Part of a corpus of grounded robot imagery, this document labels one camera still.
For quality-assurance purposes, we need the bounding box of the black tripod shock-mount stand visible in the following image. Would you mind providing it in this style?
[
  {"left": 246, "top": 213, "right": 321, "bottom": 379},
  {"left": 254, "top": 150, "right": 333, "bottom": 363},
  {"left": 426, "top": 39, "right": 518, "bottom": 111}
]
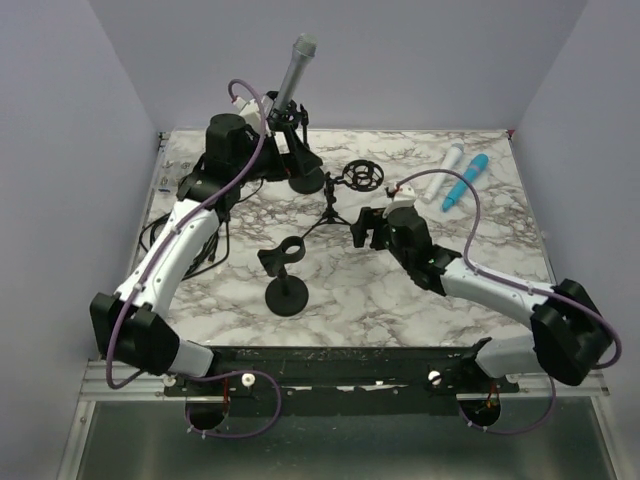
[{"left": 301, "top": 159, "right": 385, "bottom": 239}]

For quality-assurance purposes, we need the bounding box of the black tall round-base stand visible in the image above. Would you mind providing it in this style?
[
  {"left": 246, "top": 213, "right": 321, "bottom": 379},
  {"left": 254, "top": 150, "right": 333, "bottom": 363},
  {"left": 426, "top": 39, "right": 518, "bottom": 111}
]
[{"left": 268, "top": 100, "right": 325, "bottom": 195}]

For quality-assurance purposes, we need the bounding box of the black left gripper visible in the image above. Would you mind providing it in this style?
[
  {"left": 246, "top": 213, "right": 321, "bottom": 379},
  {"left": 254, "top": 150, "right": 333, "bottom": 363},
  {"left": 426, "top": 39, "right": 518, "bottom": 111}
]
[{"left": 234, "top": 124, "right": 322, "bottom": 185}]

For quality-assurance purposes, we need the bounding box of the black short clip stand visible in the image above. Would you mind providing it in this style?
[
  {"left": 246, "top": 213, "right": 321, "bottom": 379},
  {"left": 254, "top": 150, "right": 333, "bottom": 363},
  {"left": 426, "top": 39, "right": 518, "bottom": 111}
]
[{"left": 257, "top": 236, "right": 309, "bottom": 317}]

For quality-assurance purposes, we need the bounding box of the blue microphone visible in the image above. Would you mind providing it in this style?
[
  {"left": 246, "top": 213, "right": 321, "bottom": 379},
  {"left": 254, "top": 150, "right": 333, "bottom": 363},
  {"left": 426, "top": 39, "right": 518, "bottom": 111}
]
[{"left": 441, "top": 153, "right": 489, "bottom": 212}]

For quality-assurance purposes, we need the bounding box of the white microphone grey head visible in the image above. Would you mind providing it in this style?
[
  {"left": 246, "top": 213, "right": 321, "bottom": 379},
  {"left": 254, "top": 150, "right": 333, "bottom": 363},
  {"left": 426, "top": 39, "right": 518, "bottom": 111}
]
[{"left": 420, "top": 143, "right": 466, "bottom": 204}]

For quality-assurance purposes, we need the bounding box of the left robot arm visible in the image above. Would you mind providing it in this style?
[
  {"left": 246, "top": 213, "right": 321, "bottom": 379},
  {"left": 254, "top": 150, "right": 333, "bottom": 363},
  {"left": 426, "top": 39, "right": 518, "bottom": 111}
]
[{"left": 89, "top": 104, "right": 324, "bottom": 395}]

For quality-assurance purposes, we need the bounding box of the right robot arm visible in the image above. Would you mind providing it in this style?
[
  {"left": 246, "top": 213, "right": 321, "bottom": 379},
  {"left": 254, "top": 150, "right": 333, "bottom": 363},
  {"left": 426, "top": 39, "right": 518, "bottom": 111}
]
[{"left": 350, "top": 207, "right": 614, "bottom": 392}]

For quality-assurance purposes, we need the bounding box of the black coiled cable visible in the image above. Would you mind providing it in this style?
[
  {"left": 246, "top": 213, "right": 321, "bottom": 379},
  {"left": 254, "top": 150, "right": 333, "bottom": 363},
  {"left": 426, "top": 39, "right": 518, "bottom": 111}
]
[{"left": 138, "top": 209, "right": 232, "bottom": 279}]

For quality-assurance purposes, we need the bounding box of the silver microphone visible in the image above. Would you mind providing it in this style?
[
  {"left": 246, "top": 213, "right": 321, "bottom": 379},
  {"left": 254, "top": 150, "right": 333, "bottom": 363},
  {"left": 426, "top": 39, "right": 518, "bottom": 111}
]
[{"left": 273, "top": 33, "right": 318, "bottom": 112}]

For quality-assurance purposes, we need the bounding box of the clear plastic parts box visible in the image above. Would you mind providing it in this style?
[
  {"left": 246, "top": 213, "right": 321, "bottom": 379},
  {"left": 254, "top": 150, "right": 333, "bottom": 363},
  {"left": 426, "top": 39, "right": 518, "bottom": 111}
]
[{"left": 155, "top": 150, "right": 195, "bottom": 193}]

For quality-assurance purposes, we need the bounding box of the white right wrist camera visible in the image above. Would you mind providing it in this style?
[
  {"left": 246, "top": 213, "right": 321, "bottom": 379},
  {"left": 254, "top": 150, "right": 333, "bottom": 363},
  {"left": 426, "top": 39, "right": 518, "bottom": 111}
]
[{"left": 384, "top": 184, "right": 416, "bottom": 216}]

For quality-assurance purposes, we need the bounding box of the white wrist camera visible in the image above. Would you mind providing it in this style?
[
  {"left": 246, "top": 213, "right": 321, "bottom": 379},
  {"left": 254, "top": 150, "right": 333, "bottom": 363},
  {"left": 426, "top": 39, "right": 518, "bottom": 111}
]
[
  {"left": 384, "top": 184, "right": 416, "bottom": 216},
  {"left": 232, "top": 96, "right": 262, "bottom": 132}
]

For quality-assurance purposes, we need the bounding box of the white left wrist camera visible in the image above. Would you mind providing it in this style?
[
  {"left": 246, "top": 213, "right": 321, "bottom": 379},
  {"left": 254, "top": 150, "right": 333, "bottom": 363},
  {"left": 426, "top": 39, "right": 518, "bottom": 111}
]
[{"left": 232, "top": 96, "right": 262, "bottom": 132}]

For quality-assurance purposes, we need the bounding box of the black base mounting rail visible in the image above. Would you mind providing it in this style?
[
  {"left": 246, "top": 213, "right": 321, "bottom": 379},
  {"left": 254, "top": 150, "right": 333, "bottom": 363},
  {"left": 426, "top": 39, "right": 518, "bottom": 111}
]
[{"left": 164, "top": 347, "right": 519, "bottom": 416}]

